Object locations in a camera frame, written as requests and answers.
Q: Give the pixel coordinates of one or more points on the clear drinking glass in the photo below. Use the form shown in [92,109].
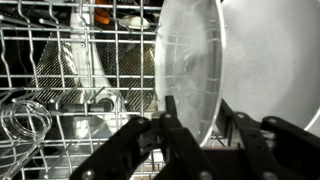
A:
[23,126]

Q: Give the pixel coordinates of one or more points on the wire dishwasher rack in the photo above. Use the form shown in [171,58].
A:
[90,63]

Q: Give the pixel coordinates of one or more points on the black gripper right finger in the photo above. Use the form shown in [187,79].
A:
[272,149]

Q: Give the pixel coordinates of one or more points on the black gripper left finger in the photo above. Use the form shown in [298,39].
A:
[120,156]

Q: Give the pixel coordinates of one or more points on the white plate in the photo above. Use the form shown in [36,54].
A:
[189,62]
[272,59]

